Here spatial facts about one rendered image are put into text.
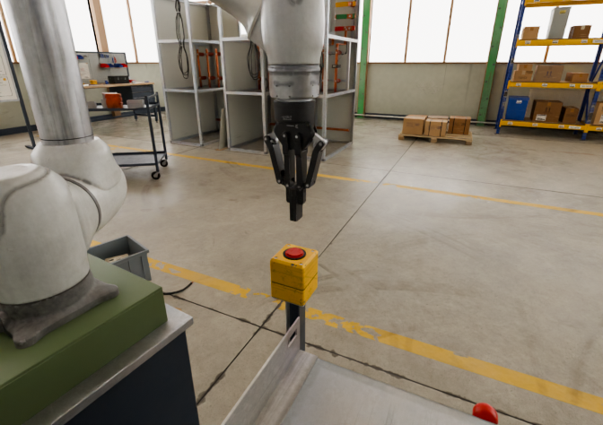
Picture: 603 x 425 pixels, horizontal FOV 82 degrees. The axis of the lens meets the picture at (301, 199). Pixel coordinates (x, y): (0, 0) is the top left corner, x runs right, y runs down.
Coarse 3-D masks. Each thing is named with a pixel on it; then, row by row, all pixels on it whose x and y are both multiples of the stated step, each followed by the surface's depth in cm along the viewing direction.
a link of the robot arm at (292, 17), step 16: (272, 0) 53; (288, 0) 53; (304, 0) 53; (320, 0) 55; (272, 16) 54; (288, 16) 53; (304, 16) 54; (320, 16) 55; (272, 32) 55; (288, 32) 54; (304, 32) 54; (320, 32) 56; (272, 48) 56; (288, 48) 55; (304, 48) 56; (320, 48) 58; (272, 64) 58; (288, 64) 56; (304, 64) 57
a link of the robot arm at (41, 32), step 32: (32, 0) 63; (64, 0) 69; (32, 32) 65; (64, 32) 68; (32, 64) 67; (64, 64) 69; (32, 96) 69; (64, 96) 70; (64, 128) 72; (32, 160) 72; (64, 160) 72; (96, 160) 75; (96, 192) 74
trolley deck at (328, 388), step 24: (312, 384) 51; (336, 384) 51; (360, 384) 51; (384, 384) 51; (312, 408) 47; (336, 408) 47; (360, 408) 47; (384, 408) 47; (408, 408) 47; (432, 408) 47
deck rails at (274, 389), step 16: (288, 336) 51; (272, 352) 47; (288, 352) 52; (304, 352) 56; (272, 368) 47; (288, 368) 53; (304, 368) 53; (256, 384) 44; (272, 384) 48; (288, 384) 50; (240, 400) 41; (256, 400) 44; (272, 400) 48; (288, 400) 48; (240, 416) 41; (256, 416) 45; (272, 416) 46
